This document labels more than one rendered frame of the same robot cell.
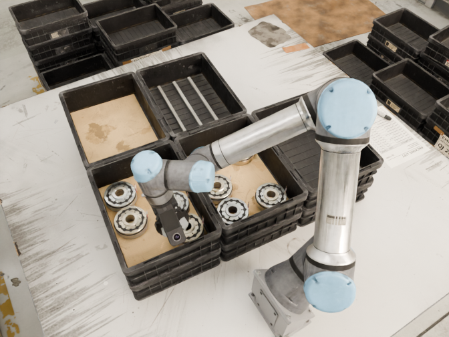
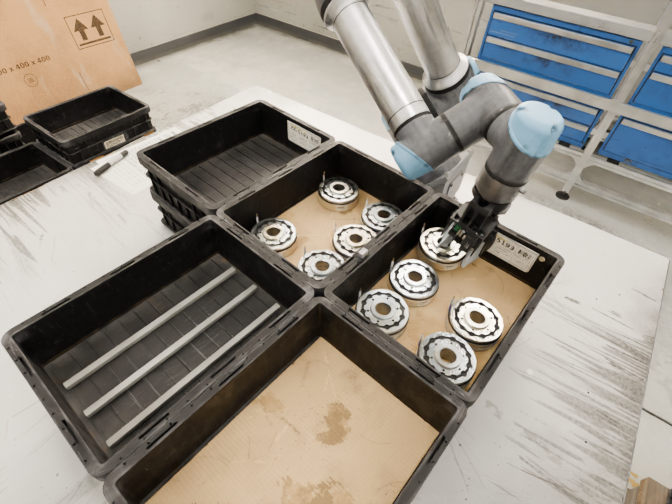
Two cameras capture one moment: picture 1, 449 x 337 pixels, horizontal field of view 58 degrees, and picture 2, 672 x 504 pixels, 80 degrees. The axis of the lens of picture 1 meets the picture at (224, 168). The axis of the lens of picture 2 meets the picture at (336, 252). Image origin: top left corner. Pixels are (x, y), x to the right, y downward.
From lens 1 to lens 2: 1.32 m
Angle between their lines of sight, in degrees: 66
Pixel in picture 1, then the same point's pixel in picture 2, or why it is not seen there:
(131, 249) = (502, 310)
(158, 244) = (472, 283)
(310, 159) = (253, 176)
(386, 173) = not seen: hidden behind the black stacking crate
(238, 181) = (325, 232)
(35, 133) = not seen: outside the picture
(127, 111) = (218, 483)
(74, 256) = (535, 443)
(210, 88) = (105, 331)
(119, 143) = (327, 440)
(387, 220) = not seen: hidden behind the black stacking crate
